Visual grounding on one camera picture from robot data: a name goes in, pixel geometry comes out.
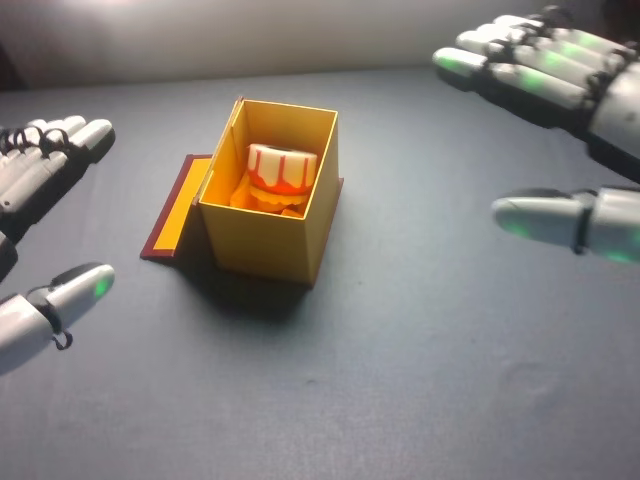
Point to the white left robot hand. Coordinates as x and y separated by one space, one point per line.
35 170

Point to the grey table cloth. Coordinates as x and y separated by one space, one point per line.
320 400

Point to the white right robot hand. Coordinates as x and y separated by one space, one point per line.
550 65

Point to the red box with yellow inside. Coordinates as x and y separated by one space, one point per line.
260 245

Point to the toy strawberry cake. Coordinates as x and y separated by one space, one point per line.
280 165

